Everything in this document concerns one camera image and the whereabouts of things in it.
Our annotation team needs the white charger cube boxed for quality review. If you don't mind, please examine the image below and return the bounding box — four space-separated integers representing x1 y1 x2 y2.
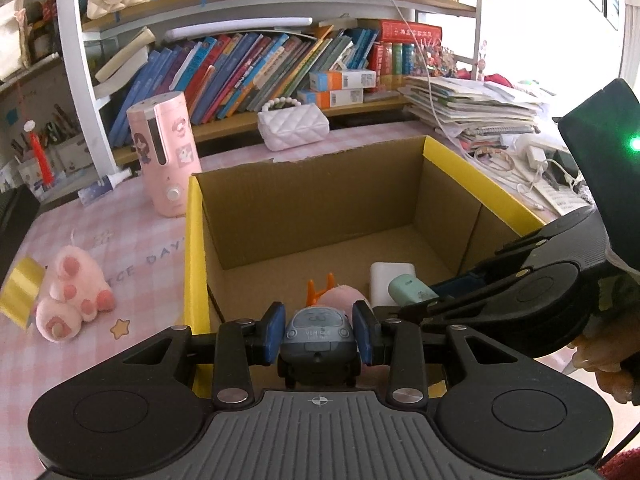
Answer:
370 262 416 307

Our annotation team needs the pink fluffy plush toy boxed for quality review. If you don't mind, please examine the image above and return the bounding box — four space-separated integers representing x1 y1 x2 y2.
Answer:
305 273 369 320

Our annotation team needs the pink checkered tablecloth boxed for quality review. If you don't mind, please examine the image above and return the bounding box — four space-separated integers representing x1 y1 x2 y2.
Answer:
0 119 432 470

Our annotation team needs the white quilted handbag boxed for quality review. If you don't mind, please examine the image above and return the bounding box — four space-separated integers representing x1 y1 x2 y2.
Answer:
257 98 330 152

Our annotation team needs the yellow cardboard box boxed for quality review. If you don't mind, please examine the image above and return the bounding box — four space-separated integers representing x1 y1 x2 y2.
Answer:
182 134 548 399

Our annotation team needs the green correction tape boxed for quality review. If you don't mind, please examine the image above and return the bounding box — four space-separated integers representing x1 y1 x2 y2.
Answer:
387 274 438 307

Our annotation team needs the red tassel ornament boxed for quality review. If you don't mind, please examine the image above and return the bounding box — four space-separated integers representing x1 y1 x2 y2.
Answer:
24 119 54 186

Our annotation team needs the white pen holder box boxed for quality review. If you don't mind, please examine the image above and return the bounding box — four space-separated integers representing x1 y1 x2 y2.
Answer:
17 136 92 186

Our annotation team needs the pink pig plush toy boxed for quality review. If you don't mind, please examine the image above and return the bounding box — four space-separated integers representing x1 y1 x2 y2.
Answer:
35 245 116 342

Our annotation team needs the stack of papers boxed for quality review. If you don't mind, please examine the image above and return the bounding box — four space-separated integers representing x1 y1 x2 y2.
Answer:
400 76 546 152

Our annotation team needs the white bookshelf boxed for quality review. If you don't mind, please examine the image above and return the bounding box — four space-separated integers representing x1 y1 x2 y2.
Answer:
0 0 484 181

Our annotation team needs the row of leaning books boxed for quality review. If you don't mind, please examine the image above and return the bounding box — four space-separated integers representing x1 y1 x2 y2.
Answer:
107 26 372 148

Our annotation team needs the gold tape roll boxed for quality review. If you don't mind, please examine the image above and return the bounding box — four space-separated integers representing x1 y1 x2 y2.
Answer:
0 257 46 330

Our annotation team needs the grey toy car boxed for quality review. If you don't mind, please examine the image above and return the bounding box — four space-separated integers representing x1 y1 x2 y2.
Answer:
278 306 361 390

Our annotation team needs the blue spray bottle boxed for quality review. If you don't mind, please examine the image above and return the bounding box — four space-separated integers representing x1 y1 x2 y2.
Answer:
78 168 132 206

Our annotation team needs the pink humidifier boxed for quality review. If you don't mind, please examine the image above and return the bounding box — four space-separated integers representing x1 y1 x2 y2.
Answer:
127 91 202 218

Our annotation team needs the person's right hand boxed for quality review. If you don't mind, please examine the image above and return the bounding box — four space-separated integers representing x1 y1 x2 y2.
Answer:
568 315 639 404

